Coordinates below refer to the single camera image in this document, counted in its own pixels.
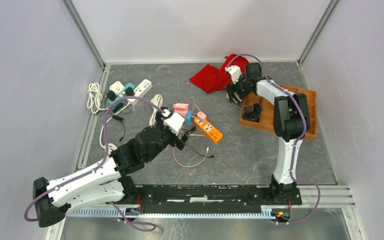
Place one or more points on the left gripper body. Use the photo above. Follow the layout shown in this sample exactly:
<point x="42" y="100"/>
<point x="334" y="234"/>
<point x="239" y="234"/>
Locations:
<point x="180" y="143"/>

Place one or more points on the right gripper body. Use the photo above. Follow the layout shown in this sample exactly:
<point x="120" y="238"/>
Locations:
<point x="240" y="87"/>

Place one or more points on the orange power strip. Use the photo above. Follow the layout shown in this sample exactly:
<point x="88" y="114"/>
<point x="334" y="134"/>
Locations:
<point x="208" y="129"/>

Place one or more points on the pink plug adapter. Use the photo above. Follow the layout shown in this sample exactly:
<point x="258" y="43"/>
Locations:
<point x="202" y="116"/>

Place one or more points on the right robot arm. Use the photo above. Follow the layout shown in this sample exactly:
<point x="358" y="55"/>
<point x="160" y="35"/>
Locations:
<point x="291" y="121"/>

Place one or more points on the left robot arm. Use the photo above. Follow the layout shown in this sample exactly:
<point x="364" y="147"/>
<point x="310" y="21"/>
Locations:
<point x="105" y="181"/>

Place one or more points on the blue plug adapter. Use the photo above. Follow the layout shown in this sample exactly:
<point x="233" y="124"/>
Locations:
<point x="189" y="118"/>

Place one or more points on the red cloth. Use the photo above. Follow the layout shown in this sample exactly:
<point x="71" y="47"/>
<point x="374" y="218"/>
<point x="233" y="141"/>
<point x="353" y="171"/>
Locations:
<point x="211" y="79"/>

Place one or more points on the pink power strip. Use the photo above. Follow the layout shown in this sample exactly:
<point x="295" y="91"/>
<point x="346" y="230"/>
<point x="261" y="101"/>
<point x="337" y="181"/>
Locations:
<point x="181" y="108"/>

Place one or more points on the orange compartment tray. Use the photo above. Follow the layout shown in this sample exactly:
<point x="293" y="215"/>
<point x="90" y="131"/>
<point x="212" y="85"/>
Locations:
<point x="265" y="121"/>

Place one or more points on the white power strip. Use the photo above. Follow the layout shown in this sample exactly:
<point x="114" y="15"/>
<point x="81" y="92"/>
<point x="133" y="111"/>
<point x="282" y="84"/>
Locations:
<point x="140" y="91"/>

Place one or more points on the white cube adapter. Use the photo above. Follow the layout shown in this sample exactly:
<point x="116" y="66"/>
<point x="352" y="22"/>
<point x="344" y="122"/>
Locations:
<point x="117" y="87"/>

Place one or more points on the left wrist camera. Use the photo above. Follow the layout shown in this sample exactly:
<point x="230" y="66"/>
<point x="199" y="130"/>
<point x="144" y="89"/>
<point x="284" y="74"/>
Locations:
<point x="175" y="123"/>

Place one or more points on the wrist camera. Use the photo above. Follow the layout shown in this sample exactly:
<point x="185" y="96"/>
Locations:
<point x="234" y="72"/>
<point x="175" y="123"/>

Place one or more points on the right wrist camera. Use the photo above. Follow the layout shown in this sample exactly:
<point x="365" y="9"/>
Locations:
<point x="234" y="72"/>

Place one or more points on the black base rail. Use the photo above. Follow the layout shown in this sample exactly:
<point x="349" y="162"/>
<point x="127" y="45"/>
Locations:
<point x="208" y="199"/>

